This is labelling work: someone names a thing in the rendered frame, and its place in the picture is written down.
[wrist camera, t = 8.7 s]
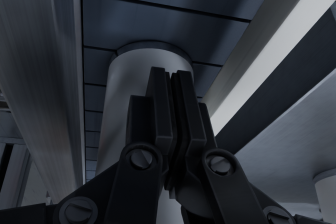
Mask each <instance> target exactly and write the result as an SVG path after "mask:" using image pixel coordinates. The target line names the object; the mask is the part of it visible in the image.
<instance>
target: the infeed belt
mask: <svg viewBox="0 0 336 224"><path fill-rule="evenodd" d="M263 1H264V0H82V9H83V44H84V47H83V58H84V106H85V155H86V182H89V181H90V180H91V179H93V178H94V177H95V173H96V165H97V158H98V150H99V142H100V134H101V126H102V119H103V111H104V103H105V95H106V87H107V80H108V72H109V61H110V59H111V57H112V55H113V54H114V53H115V52H116V51H117V50H118V49H120V48H122V47H123V46H126V45H128V44H131V43H135V42H142V41H156V42H163V43H167V44H171V45H173V46H176V47H178V48H179V49H181V50H183V51H184V52H185V53H186V54H187V55H188V56H189V57H190V59H191V61H192V63H193V68H194V72H193V80H194V87H195V92H196V96H197V100H198V103H200V101H201V100H202V97H203V96H204V95H205V93H206V92H207V90H208V89H209V87H210V85H211V84H212V82H213V81H214V79H215V77H216V76H217V74H218V73H219V71H220V70H221V68H222V65H224V63H225V62H226V60H227V58H228V57H229V55H230V54H231V52H232V50H233V49H234V47H235V46H236V44H237V42H238V41H239V39H240V38H241V36H242V35H243V33H244V31H245V30H246V28H247V27H248V25H249V20H252V19H253V17H254V15H255V14H256V12H257V11H258V9H259V7H260V6H261V4H262V3H263Z"/></svg>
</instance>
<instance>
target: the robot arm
mask: <svg viewBox="0 0 336 224"><path fill-rule="evenodd" d="M163 187H164V190H165V191H169V199H175V200H176V201H177V202H178V203H179V204H181V208H180V209H181V215H182V219H183V222H184V224H332V223H328V222H324V221H321V220H317V219H313V218H310V217H306V216H302V215H299V214H295V215H294V216H292V215H291V214H290V213H289V212H288V211H287V210H286V209H285V208H283V207H282V206H281V205H280V204H278V203H277V202H276V201H274V200H273V199H272V198H270V197H269V196H268V195H266V194H265V193H264V192H262V191H261V190H260V189H258V188H257V187H256V186H254V185H253V184H252V183H250V182H249V181H248V179H247V177H246V175H245V173H244V171H243V169H242V167H241V165H240V163H239V161H238V159H237V158H236V157H235V156H234V155H233V154H232V153H231V152H229V151H227V150H226V149H223V148H220V147H218V146H217V143H216V139H215V135H214V131H213V127H212V124H211V120H210V116H209V112H208V108H207V105H206V104H205V103H201V102H198V99H197V94H196V90H195V86H194V81H193V77H192V73H191V71H185V70H177V72H176V73H175V72H173V73H172V74H171V78H170V73H169V72H167V71H165V68H163V67H155V66H152V67H151V69H150V74H149V79H148V84H147V89H146V93H145V96H140V95H130V99H129V105H128V111H127V120H126V135H125V147H124V148H123V149H122V151H121V154H120V158H119V161H118V162H116V163H115V164H113V165H112V166H110V167H109V168H107V169H106V170H104V171H103V172H101V173H100V174H99V175H97V176H96V177H94V178H93V179H91V180H90V181H88V182H87V183H85V184H84V185H82V186H81V187H79V188H78V189H77V190H75V191H74V192H72V193H71V194H69V195H68V196H66V197H65V198H64V199H62V200H61V201H60V202H59V203H58V204H52V205H46V203H39V204H33V205H27V206H20V207H14V208H8V209H2V210H0V224H156V220H157V211H158V202H159V199H160V196H161V193H162V190H163Z"/></svg>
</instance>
